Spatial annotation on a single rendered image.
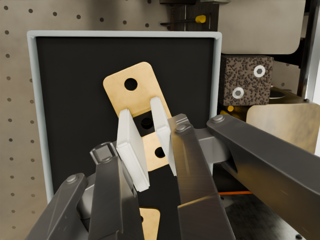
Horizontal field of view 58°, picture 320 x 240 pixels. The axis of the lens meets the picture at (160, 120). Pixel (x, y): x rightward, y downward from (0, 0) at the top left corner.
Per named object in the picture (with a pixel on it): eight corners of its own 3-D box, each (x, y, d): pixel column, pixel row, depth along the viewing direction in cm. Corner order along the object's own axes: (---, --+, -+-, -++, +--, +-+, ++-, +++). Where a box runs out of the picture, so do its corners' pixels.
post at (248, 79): (192, 63, 68) (269, 105, 30) (171, 63, 68) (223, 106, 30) (193, 41, 67) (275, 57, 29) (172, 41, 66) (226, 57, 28)
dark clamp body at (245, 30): (207, 42, 67) (297, 56, 31) (157, 41, 66) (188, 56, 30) (209, 8, 65) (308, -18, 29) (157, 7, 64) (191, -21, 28)
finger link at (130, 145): (150, 188, 16) (137, 194, 16) (143, 141, 22) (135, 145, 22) (128, 142, 15) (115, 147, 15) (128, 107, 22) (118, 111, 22)
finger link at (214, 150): (176, 151, 13) (236, 127, 13) (166, 118, 18) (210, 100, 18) (187, 177, 14) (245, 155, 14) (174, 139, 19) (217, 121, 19)
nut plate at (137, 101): (186, 154, 24) (189, 161, 23) (144, 171, 24) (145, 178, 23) (148, 59, 21) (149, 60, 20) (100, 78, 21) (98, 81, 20)
